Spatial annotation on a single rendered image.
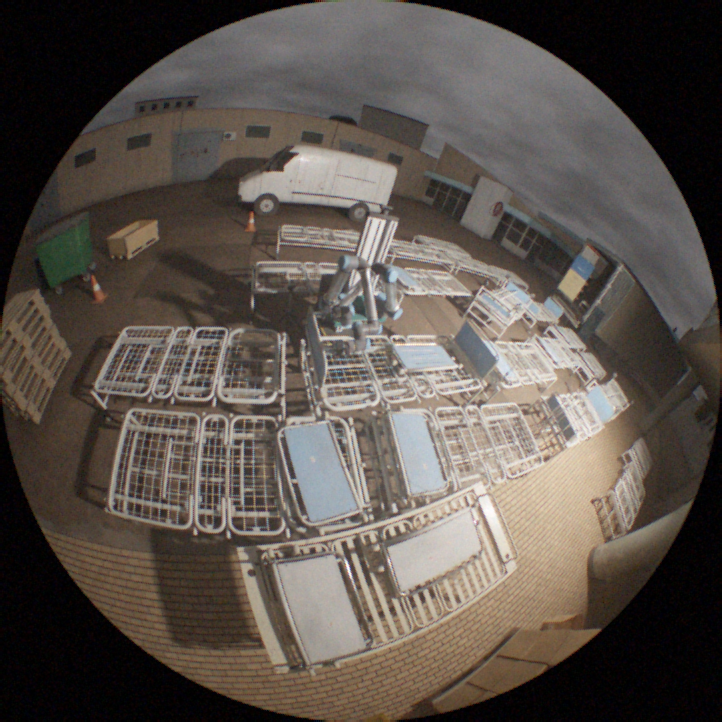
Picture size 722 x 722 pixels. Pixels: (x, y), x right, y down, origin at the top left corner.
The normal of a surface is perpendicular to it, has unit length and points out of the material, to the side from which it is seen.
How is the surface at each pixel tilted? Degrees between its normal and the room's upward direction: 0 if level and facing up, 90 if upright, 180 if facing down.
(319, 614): 3
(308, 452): 5
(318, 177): 89
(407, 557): 6
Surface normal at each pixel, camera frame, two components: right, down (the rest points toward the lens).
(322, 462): 0.34, -0.67
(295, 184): 0.42, 0.71
